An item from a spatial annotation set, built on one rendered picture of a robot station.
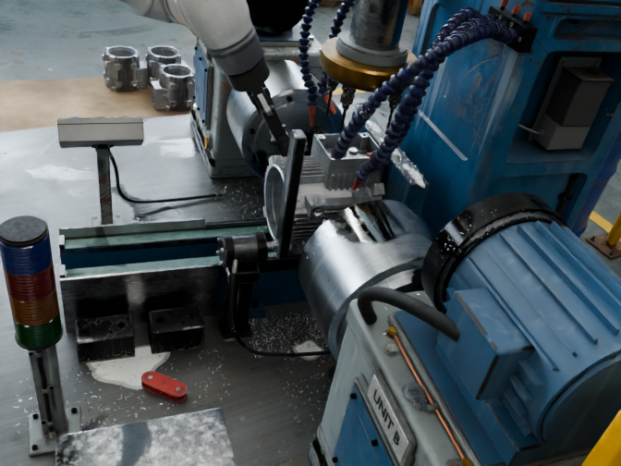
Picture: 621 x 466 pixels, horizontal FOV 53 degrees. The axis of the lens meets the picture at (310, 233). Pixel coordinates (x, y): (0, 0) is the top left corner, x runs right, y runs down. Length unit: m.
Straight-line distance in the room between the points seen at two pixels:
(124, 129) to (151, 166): 0.40
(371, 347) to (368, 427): 0.10
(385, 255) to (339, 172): 0.31
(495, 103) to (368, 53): 0.24
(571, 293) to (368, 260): 0.37
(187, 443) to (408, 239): 0.45
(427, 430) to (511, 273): 0.20
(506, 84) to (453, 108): 0.18
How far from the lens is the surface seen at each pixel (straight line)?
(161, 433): 0.98
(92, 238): 1.32
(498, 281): 0.69
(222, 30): 1.08
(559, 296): 0.65
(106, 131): 1.38
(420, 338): 0.80
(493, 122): 1.15
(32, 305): 0.90
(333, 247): 1.00
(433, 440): 0.73
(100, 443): 0.98
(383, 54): 1.11
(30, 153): 1.84
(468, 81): 1.23
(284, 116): 1.41
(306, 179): 1.20
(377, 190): 1.24
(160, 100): 3.51
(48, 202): 1.64
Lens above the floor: 1.72
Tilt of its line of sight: 36 degrees down
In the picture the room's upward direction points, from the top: 10 degrees clockwise
